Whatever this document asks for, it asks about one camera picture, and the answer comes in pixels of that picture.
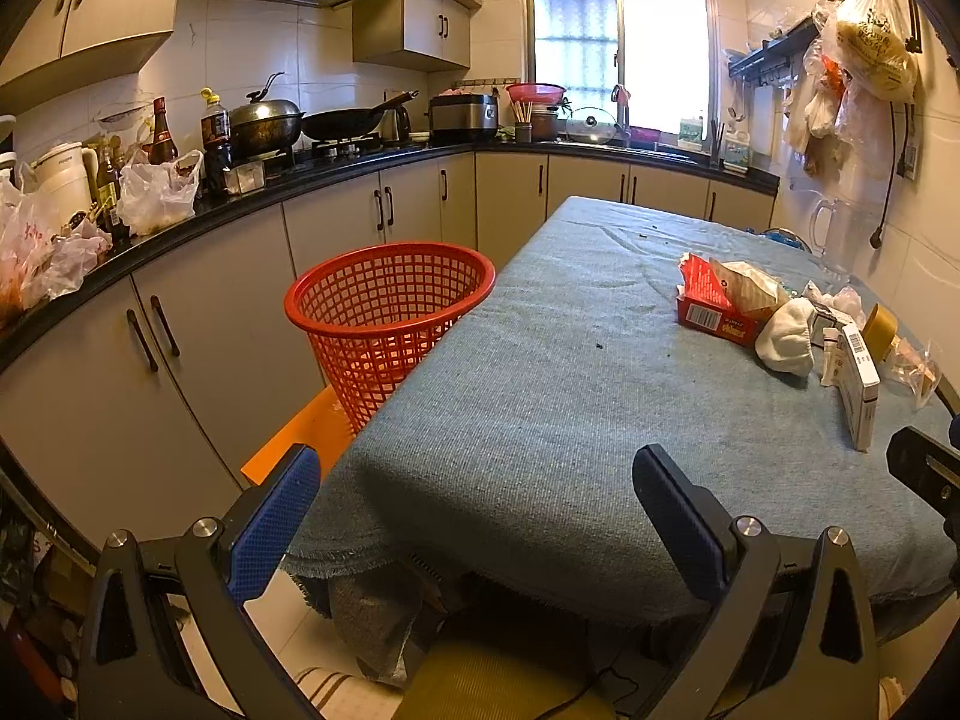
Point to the printed snack bag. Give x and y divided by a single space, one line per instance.
753 293

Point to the yellow round lid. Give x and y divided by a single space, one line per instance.
880 332

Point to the white electric kettle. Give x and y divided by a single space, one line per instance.
65 176

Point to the white plastic bag on counter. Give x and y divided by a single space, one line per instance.
157 196

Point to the hanging yellow bag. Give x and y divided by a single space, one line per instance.
867 39

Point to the white small carton box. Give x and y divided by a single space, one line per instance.
858 384

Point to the red cardboard snack box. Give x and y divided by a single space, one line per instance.
702 304

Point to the black countertop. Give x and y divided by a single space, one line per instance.
311 176

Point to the white crumpled paper ball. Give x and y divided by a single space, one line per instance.
784 345

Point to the grey-blue table cloth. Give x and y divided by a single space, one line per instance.
508 450

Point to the orange stool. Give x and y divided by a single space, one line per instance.
322 424

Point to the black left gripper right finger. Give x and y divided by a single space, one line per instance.
789 632

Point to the chopstick holder cup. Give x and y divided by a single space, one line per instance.
522 112

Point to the clear plastic wrapper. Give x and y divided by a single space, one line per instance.
916 368

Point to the red plastic basin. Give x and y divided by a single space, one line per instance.
545 94

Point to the black wok with lid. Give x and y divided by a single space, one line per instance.
264 124

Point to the white red plastic bag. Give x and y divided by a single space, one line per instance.
42 260

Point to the glass pot lid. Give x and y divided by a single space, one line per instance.
591 125

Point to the dark oil bottle yellow cap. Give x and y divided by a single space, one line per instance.
216 141

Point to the black frying pan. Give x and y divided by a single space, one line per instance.
343 124

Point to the silver rice cooker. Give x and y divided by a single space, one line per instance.
463 118

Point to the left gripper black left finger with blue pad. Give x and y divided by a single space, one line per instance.
133 661

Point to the red plastic mesh basket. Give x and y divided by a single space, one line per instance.
373 314

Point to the clear glass pitcher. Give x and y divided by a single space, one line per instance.
840 234

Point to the brown sauce bottle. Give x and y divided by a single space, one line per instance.
162 149

